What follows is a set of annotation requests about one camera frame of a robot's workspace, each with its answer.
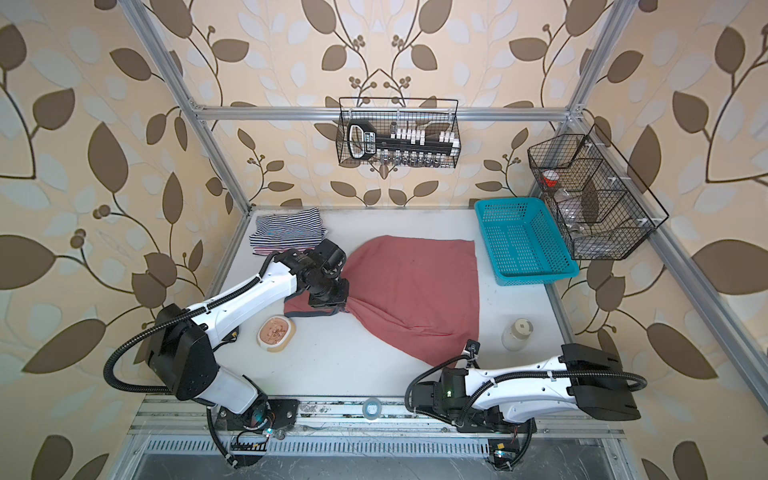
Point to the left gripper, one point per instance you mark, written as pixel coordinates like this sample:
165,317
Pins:
342,297

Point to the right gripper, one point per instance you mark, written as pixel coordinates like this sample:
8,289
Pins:
445,370

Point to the blue striped tank top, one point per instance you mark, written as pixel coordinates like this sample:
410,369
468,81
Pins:
280,232

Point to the maroon tank top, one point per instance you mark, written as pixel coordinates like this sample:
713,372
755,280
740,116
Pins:
420,296

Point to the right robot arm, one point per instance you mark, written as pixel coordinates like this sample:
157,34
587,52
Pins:
508,401

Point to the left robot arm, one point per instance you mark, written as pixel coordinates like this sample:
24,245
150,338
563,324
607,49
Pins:
182,342

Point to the red striped folded tank top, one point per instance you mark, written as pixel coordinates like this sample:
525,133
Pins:
282,251

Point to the beige round tape dispenser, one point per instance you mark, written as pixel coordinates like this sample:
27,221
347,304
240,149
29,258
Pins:
276,333

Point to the white tape roll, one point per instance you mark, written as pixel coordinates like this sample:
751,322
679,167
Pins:
517,334

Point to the teal plastic basket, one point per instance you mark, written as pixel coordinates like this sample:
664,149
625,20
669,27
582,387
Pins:
523,242

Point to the red white item in basket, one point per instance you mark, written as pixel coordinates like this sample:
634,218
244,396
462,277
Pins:
550,179

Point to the black handled tool in basket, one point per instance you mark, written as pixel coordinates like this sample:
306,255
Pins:
400,143

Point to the black wire basket back wall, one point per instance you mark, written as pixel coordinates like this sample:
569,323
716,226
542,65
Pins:
436,114

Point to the black wire basket wall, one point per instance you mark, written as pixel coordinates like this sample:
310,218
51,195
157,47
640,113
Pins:
436,114
602,206

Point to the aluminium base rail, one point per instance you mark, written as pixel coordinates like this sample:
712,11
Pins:
359,438

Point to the black wire basket right wall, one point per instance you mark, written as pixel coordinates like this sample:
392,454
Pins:
602,206

